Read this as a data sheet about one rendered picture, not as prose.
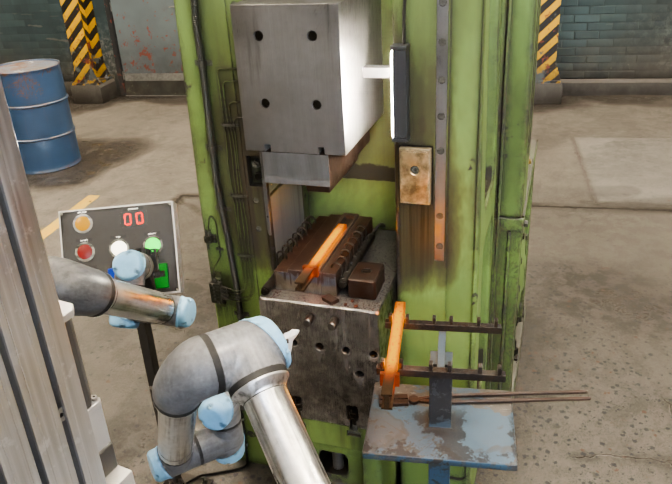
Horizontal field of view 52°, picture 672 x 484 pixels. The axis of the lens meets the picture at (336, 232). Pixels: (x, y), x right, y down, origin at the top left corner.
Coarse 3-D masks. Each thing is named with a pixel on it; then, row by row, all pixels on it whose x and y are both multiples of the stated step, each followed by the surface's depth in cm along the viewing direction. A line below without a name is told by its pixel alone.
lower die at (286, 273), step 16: (320, 224) 240; (336, 224) 234; (352, 224) 235; (368, 224) 236; (304, 240) 229; (320, 240) 226; (352, 240) 224; (288, 256) 219; (304, 256) 216; (336, 256) 215; (352, 256) 221; (288, 272) 210; (320, 272) 206; (336, 272) 206; (288, 288) 212; (320, 288) 209; (336, 288) 207
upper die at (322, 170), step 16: (272, 160) 195; (288, 160) 193; (304, 160) 192; (320, 160) 190; (336, 160) 196; (352, 160) 211; (272, 176) 197; (288, 176) 195; (304, 176) 194; (320, 176) 192; (336, 176) 197
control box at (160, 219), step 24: (72, 216) 206; (96, 216) 206; (120, 216) 206; (144, 216) 207; (168, 216) 208; (72, 240) 205; (96, 240) 206; (120, 240) 206; (144, 240) 207; (168, 240) 207; (96, 264) 205; (168, 264) 207; (168, 288) 206
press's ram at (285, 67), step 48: (288, 0) 180; (336, 0) 175; (240, 48) 183; (288, 48) 179; (336, 48) 175; (240, 96) 189; (288, 96) 185; (336, 96) 181; (288, 144) 191; (336, 144) 186
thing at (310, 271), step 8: (344, 224) 232; (336, 232) 227; (328, 240) 222; (336, 240) 223; (320, 248) 217; (328, 248) 217; (320, 256) 212; (304, 264) 206; (312, 264) 207; (320, 264) 210; (304, 272) 202; (312, 272) 205; (296, 280) 198; (304, 280) 198; (296, 288) 199; (304, 288) 199
